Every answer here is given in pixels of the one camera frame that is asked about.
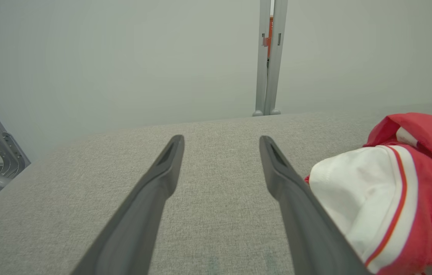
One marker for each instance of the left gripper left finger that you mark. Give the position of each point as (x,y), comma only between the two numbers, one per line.
(143,214)

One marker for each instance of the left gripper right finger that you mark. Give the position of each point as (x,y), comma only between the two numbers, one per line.
(300,221)

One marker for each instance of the red white Bulls 23 jersey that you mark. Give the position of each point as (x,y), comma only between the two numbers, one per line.
(353,183)

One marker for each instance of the orange object behind partition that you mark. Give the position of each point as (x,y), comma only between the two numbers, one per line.
(270,34)

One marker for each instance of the grey partition post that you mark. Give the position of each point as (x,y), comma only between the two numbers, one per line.
(277,57)
(262,57)

